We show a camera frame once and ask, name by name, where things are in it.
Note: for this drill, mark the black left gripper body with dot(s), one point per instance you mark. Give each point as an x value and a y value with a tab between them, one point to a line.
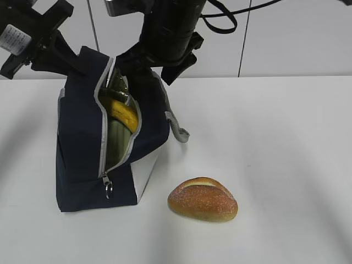
22	33

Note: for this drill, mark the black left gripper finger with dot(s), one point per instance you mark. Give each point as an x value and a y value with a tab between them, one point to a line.
55	55
55	11

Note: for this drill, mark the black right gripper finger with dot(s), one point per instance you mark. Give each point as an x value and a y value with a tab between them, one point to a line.
137	75
171	73

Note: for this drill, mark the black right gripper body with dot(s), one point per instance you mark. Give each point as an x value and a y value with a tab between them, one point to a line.
138	58

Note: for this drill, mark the green lid glass container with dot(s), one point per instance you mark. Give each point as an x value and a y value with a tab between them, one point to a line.
118	134

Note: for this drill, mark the yellow banana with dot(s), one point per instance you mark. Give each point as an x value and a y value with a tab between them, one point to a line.
125	114

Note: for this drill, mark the navy blue lunch bag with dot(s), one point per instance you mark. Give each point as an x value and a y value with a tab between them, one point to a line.
83	180

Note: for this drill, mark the brown bread loaf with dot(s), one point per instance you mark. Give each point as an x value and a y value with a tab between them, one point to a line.
204	199

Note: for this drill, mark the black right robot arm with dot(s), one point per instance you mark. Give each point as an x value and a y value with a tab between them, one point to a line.
167	40

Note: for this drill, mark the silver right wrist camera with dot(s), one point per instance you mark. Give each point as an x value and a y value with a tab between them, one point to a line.
117	8

